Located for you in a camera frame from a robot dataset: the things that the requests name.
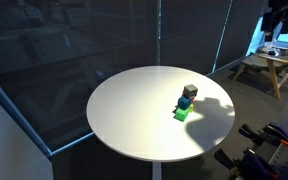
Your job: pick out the gray cube block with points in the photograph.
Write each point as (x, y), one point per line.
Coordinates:
(190, 91)

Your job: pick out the blue cube block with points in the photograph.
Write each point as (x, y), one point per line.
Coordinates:
(183, 102)

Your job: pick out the green cube block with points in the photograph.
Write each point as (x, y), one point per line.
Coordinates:
(181, 114)

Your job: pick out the yellow-green cube block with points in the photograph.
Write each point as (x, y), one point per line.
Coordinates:
(191, 107)

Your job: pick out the round white table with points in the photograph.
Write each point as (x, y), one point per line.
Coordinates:
(132, 113)

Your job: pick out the black blue spring clamp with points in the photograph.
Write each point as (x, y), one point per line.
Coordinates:
(250, 167)

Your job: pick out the wooden lounge chair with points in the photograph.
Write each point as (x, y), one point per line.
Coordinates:
(276, 66)

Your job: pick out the black orange-tipped clamp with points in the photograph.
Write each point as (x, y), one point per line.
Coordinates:
(271, 130)

